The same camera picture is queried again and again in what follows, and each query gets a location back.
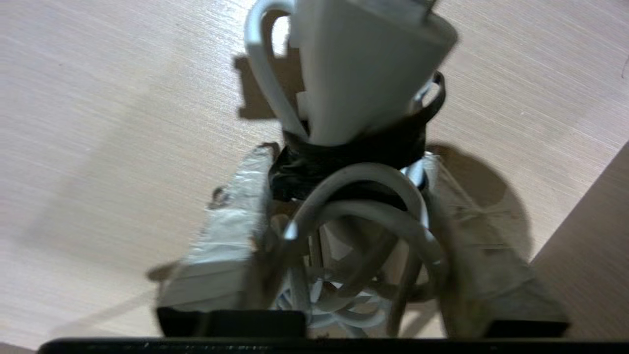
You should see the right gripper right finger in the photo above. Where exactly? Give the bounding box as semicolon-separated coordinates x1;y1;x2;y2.
422;151;571;339

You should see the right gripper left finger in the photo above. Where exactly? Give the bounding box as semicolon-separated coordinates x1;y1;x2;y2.
156;143;307;338

